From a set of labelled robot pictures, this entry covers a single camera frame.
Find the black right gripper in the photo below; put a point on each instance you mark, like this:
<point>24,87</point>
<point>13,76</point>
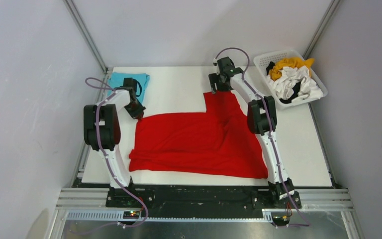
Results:
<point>214,78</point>

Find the right aluminium corner post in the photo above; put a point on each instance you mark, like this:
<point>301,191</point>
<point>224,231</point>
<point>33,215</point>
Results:
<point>322,26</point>

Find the folded light blue t-shirt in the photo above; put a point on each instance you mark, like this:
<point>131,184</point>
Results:
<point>117,80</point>

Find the aluminium corner post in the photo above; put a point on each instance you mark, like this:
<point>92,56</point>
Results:
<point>85,33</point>
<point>322,26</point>

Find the black crumpled garment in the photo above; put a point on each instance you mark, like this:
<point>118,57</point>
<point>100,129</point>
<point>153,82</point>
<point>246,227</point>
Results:
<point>290,94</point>

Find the small circuit board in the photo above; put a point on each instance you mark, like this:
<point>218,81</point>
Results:
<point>131,215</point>
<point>280,221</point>

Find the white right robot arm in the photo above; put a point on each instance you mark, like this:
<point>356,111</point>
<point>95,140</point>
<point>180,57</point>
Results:
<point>261,121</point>

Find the yellow crumpled t-shirt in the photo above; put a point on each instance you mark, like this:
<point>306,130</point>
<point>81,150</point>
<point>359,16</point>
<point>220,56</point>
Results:
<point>293,62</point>

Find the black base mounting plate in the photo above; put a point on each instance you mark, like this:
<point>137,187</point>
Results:
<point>195,202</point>

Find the aluminium frame rail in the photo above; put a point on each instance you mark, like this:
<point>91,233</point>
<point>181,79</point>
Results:
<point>89,204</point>

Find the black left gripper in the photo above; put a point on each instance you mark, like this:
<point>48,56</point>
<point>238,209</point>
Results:
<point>139,113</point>

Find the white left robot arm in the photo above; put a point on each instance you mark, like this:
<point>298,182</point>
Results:
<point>102,130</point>

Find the white crumpled t-shirt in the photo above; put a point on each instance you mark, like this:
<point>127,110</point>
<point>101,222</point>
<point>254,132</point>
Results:
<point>308,90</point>

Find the left aluminium corner post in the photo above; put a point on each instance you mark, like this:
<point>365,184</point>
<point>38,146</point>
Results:
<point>85,33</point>

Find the left small circuit board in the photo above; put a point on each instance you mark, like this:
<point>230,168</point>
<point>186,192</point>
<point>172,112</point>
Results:
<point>131,215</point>

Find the right small circuit board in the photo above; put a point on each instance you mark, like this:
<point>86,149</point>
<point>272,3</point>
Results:
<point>280,221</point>

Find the red t-shirt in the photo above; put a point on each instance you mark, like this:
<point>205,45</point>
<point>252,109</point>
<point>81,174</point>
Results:
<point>215,142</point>

